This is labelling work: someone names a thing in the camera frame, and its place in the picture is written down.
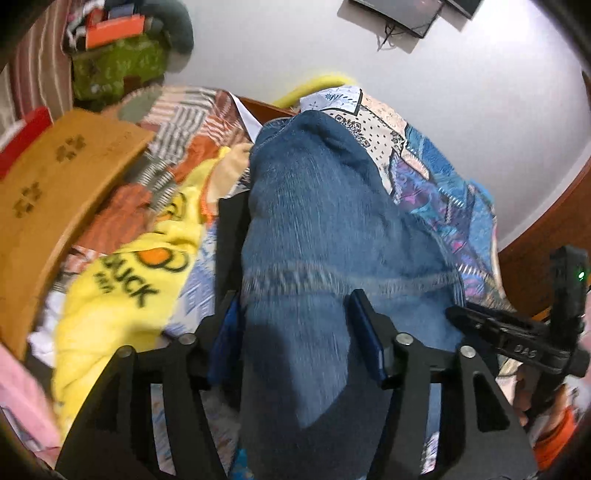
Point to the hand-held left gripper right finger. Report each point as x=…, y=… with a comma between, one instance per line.
x=367, y=337

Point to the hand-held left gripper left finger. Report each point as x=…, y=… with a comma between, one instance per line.
x=226, y=341

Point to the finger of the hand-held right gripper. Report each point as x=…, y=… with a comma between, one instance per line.
x=480, y=321

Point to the blue denim jeans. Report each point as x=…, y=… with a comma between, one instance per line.
x=314, y=230

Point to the person's right hand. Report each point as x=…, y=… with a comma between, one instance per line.
x=521, y=392

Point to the black garment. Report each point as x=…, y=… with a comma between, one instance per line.
x=231, y=249

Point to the yellow printed blanket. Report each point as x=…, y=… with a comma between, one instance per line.
x=115, y=332

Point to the blue patchwork blanket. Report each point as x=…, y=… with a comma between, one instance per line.
x=438, y=207

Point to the pink cloth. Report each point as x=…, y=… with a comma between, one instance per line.
x=23, y=397

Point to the wooden board with paw prints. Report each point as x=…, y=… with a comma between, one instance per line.
x=69, y=184

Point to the white paper sheet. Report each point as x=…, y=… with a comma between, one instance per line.
x=249, y=120

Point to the orange striped patchwork sheet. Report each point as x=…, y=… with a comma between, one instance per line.
x=184, y=120

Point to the yellow pillow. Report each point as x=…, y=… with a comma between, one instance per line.
x=318, y=81

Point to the red box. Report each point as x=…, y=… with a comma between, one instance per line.
x=27, y=134

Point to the green patterned cloth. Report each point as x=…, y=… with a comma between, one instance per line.
x=115, y=64

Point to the dark grey cloth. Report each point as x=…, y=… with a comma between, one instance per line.
x=178, y=27

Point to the striped curtain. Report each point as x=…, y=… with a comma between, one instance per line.
x=41, y=69

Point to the orange box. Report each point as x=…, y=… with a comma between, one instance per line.
x=115, y=30

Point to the wooden bed frame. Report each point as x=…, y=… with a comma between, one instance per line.
x=274, y=110

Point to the black wall television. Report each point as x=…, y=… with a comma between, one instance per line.
x=406, y=14

